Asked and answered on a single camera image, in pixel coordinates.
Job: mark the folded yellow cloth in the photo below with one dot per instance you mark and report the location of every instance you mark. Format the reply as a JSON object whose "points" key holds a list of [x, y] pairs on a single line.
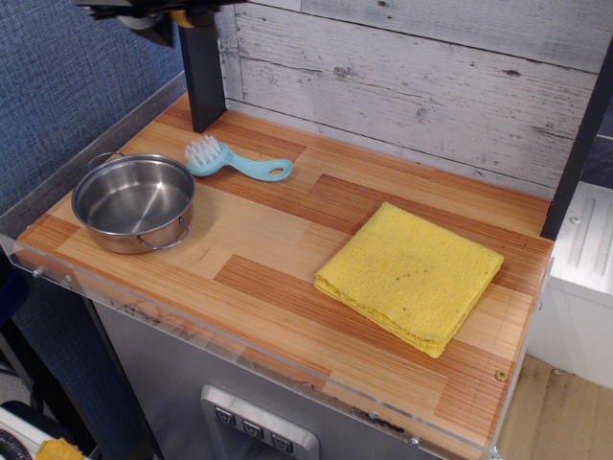
{"points": [[410, 277]]}

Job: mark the dark right upright post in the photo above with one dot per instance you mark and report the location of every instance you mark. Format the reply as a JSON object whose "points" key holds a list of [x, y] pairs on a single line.
{"points": [[579, 155]]}

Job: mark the white ribbed side cabinet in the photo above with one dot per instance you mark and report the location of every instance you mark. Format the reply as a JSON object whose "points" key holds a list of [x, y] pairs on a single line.
{"points": [[572, 327]]}

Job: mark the dark upright post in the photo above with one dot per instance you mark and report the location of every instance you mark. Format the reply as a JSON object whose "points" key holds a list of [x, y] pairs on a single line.
{"points": [[202, 66], [579, 155]]}

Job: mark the stainless steel pot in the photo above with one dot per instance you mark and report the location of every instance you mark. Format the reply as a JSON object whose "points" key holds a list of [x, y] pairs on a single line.
{"points": [[136, 203]]}

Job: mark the silver dispenser button panel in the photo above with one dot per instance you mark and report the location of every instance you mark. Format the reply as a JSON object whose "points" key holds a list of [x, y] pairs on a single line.
{"points": [[260, 426]]}

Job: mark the clear acrylic edge guard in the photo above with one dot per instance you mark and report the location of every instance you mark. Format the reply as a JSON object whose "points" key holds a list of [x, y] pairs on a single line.
{"points": [[270, 320]]}

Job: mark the light blue scrub brush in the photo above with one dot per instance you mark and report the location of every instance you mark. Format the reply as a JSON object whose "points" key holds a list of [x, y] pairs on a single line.
{"points": [[207, 156]]}

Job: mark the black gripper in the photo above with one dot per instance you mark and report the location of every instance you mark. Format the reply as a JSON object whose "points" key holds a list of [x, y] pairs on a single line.
{"points": [[156, 29]]}

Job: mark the dark left upright post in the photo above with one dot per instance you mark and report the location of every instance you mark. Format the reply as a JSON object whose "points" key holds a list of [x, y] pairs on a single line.
{"points": [[202, 66]]}

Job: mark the yellow object bottom left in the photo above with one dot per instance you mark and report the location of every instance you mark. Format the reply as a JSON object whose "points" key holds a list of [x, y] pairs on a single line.
{"points": [[58, 449]]}

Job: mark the yellow potato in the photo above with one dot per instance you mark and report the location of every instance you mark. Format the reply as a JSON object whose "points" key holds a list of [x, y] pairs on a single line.
{"points": [[181, 18]]}

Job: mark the grey metal side rail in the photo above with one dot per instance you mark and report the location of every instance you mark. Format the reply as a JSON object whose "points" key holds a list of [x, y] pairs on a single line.
{"points": [[58, 184]]}

